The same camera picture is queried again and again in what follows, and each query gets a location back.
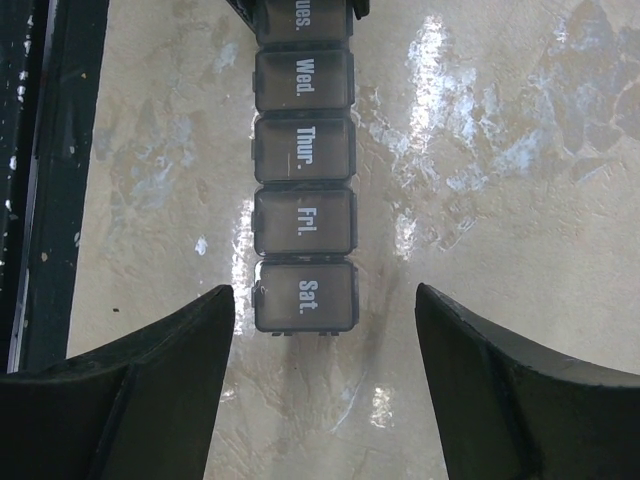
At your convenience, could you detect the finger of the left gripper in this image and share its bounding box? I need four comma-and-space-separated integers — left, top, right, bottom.
226, 0, 258, 31
351, 0, 370, 19

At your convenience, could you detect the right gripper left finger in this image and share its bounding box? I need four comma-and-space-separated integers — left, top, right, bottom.
1, 285, 235, 479

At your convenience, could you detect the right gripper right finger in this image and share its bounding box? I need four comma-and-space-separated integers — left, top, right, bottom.
415, 284, 639, 479

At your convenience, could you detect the grey weekly pill organizer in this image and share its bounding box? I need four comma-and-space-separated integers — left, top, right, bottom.
252, 1, 359, 336

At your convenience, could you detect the black base frame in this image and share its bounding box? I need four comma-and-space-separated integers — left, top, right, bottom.
1, 1, 109, 373

